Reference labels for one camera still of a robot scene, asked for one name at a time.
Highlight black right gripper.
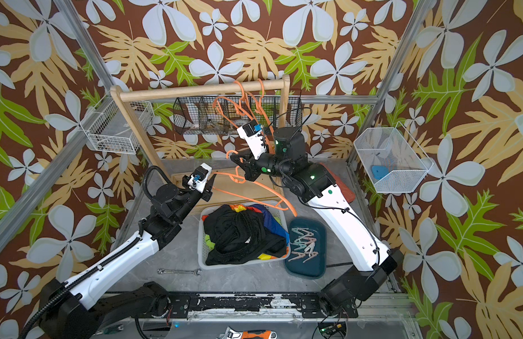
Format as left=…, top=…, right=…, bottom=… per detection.
left=232, top=148, right=297, bottom=184

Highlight orange hanger of black shorts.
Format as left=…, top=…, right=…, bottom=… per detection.
left=200, top=151, right=298, bottom=217

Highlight rainbow striped shorts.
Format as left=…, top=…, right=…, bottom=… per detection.
left=205, top=202, right=290, bottom=262

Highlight black shorts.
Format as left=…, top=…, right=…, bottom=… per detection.
left=203, top=204, right=288, bottom=266

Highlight orange hanger of rainbow shorts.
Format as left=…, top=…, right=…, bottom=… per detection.
left=212, top=81, right=262, bottom=129

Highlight mint clothespin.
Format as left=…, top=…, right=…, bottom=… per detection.
left=292, top=240, right=316, bottom=252

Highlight orange hanger of green shorts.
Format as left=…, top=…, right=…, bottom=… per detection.
left=247, top=79, right=275, bottom=155

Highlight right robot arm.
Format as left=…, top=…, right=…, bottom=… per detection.
left=230, top=121, right=404, bottom=318

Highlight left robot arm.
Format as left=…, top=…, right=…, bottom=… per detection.
left=18, top=163, right=216, bottom=338

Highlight wooden clothes rack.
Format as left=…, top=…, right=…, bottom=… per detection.
left=109, top=75, right=291, bottom=213

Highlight dark teal tray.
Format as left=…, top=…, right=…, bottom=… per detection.
left=285, top=218, right=327, bottom=280

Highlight small silver wrench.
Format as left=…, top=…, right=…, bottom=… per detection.
left=157, top=268, right=201, bottom=276

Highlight red plastic tool case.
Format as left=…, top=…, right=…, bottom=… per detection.
left=325, top=166, right=356, bottom=203

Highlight blue object in basket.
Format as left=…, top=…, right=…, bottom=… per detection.
left=371, top=165, right=390, bottom=181

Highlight white mesh basket right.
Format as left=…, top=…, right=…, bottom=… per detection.
left=354, top=127, right=434, bottom=194

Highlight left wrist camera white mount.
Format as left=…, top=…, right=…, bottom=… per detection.
left=186, top=163, right=212, bottom=188

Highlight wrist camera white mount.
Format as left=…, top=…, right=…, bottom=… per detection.
left=237, top=120, right=268, bottom=160
left=186, top=163, right=212, bottom=188

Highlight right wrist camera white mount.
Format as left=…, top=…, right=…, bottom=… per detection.
left=237, top=120, right=268, bottom=160

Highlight black wire basket back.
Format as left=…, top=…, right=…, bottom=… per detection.
left=170, top=95, right=305, bottom=135

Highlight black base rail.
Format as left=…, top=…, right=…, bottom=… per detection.
left=87, top=281, right=360, bottom=336

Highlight white wire basket left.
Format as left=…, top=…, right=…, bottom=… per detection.
left=81, top=95, right=140, bottom=155

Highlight orange handled adjustable wrench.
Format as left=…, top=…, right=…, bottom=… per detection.
left=218, top=327, right=278, bottom=339

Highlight aluminium frame post right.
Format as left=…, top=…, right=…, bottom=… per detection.
left=345, top=0, right=440, bottom=164

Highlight aluminium frame post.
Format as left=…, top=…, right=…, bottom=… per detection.
left=345, top=0, right=440, bottom=164
left=0, top=0, right=131, bottom=264

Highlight aluminium frame post left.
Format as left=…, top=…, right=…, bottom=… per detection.
left=0, top=0, right=131, bottom=264

